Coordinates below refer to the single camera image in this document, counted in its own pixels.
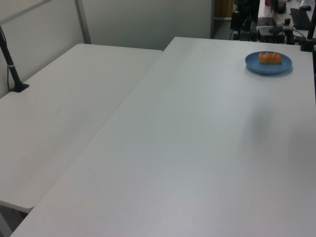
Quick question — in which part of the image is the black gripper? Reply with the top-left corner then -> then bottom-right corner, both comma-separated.
231,0 -> 260,41

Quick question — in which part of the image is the orange glazed bread piece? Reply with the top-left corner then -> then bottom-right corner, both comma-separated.
258,51 -> 282,65

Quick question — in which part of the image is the black box with silver top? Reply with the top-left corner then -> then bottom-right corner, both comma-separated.
257,25 -> 287,43

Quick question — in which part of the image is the brown wooden cabinet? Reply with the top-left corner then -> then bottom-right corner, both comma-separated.
214,0 -> 234,19

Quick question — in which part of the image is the blue round plate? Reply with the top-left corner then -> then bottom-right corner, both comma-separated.
245,51 -> 293,75

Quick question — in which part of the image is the black keyboard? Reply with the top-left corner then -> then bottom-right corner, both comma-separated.
289,7 -> 313,30

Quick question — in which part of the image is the white side table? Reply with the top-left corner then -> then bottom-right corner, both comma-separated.
0,43 -> 164,214

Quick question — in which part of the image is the grey partition end post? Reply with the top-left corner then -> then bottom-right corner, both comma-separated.
210,0 -> 216,40

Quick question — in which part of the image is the black camera pole with clamp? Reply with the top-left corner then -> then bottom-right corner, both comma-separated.
299,0 -> 316,53

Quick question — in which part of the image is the grey metal partition post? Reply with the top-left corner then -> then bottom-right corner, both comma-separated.
74,0 -> 92,45

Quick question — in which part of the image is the black camera pole with white band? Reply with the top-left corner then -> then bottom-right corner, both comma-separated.
0,24 -> 30,93

